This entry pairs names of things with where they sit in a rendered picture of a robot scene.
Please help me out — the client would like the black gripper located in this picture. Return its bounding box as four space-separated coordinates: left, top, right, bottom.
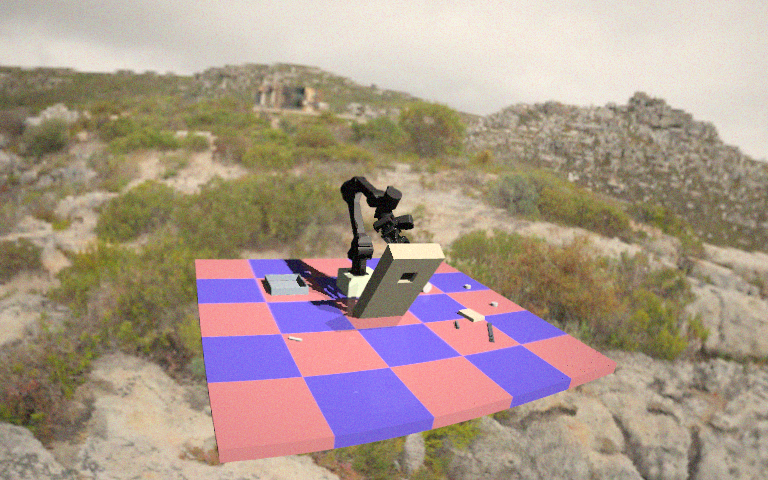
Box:
373 214 410 244

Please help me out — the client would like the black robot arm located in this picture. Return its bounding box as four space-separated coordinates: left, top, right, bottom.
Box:
340 177 414 276

